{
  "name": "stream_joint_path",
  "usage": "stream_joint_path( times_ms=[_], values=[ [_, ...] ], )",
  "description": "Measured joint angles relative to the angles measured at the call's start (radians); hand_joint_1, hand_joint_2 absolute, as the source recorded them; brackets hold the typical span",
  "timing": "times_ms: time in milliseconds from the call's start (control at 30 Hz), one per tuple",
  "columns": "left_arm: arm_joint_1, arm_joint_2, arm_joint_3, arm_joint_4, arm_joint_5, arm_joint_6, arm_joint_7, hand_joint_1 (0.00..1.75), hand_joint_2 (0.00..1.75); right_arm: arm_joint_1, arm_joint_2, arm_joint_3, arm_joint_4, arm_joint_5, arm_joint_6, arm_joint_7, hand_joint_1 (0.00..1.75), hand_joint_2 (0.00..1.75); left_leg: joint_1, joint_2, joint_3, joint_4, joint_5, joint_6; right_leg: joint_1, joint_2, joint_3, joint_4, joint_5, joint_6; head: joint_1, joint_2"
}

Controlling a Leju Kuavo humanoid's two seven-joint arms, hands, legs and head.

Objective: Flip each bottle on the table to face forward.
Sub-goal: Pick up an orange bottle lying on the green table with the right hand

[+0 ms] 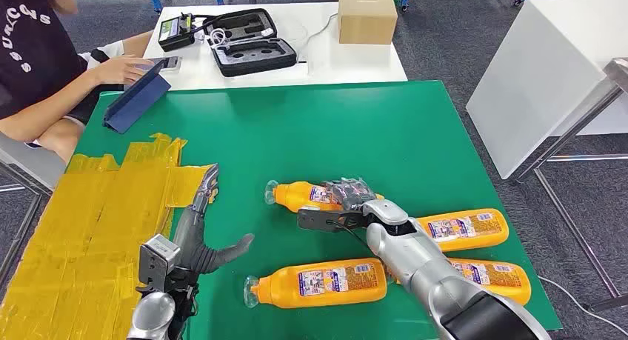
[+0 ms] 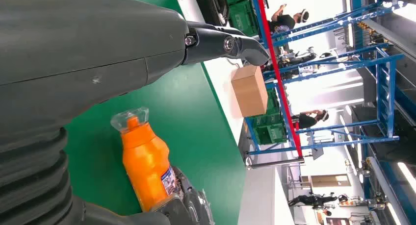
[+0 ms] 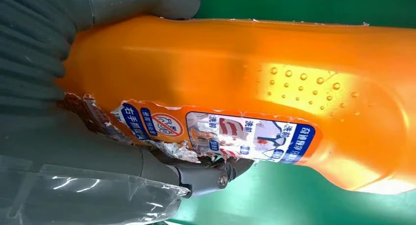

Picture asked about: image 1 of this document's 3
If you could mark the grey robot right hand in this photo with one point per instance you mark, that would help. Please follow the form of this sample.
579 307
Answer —
351 193

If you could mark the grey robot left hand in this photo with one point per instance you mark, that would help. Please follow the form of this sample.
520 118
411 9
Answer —
189 244

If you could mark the person's right hand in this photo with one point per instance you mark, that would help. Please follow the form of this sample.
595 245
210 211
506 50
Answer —
122 70

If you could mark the orange detergent bottle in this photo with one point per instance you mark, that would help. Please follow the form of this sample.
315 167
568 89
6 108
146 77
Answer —
466 230
505 279
279 288
294 195

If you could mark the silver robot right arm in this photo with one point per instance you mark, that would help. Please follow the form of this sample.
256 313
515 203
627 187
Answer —
427 269

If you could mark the person's right forearm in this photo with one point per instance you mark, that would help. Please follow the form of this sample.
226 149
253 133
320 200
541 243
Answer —
54 107

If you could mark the blue tablet case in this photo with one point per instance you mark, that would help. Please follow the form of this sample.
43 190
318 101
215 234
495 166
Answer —
137 102

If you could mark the smartphone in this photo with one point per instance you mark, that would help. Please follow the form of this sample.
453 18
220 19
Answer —
169 63

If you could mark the green table mat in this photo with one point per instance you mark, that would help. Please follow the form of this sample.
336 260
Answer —
319 141

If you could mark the black handheld controller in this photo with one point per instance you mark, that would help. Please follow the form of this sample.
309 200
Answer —
174 33

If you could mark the person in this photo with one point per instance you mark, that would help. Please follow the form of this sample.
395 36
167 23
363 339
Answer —
34 48

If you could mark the yellow taped cardboard sheet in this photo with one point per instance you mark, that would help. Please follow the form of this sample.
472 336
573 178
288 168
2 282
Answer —
73 230

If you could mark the grey metal bench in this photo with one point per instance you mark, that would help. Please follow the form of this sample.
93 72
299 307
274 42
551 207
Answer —
29 163

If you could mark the black foam-lined case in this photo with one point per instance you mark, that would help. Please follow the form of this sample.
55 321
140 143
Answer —
255 55

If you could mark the white adapter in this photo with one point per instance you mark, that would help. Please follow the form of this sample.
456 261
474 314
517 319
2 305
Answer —
267 32

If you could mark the brown cardboard box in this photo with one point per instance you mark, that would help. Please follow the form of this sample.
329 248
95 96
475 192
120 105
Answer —
365 19

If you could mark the white side table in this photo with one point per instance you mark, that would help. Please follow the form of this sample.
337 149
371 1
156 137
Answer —
539 73

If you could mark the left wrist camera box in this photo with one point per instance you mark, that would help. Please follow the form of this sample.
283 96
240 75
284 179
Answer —
157 259

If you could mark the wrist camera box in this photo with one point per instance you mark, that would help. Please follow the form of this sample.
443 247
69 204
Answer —
157 259
319 220

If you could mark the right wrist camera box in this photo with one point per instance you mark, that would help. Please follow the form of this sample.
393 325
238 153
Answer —
319 220

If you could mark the metal table frame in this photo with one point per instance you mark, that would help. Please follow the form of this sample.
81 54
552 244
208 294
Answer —
579 117

